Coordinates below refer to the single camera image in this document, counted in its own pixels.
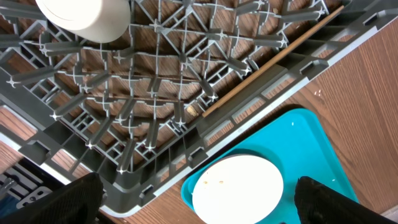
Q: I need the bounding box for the teal serving tray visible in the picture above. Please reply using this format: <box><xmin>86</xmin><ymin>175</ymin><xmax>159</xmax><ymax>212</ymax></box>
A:
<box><xmin>180</xmin><ymin>108</ymin><xmax>360</xmax><ymax>224</ymax></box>

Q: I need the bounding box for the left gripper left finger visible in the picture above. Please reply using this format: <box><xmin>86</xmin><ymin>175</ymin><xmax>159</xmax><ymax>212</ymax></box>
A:
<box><xmin>1</xmin><ymin>172</ymin><xmax>103</xmax><ymax>224</ymax></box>

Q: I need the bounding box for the wooden chopstick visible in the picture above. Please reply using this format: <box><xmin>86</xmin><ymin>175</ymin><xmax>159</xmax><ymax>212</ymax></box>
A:
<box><xmin>202</xmin><ymin>5</ymin><xmax>345</xmax><ymax>117</ymax></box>

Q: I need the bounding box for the grey plastic dish rack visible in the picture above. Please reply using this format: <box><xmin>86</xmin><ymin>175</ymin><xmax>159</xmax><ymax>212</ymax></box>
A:
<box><xmin>1</xmin><ymin>1</ymin><xmax>397</xmax><ymax>217</ymax></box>

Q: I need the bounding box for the white cup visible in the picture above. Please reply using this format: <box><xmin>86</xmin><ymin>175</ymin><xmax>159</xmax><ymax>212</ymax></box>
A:
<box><xmin>36</xmin><ymin>0</ymin><xmax>131</xmax><ymax>43</ymax></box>

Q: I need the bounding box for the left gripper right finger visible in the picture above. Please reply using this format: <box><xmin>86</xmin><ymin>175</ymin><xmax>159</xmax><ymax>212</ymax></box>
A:
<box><xmin>294</xmin><ymin>176</ymin><xmax>395</xmax><ymax>224</ymax></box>

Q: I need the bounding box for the large white dinner plate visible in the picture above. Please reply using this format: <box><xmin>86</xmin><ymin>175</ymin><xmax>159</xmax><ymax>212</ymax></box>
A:
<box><xmin>192</xmin><ymin>154</ymin><xmax>284</xmax><ymax>223</ymax></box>

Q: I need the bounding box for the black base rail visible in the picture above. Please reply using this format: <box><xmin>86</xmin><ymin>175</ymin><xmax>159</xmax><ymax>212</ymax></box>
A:
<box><xmin>1</xmin><ymin>159</ymin><xmax>64</xmax><ymax>218</ymax></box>

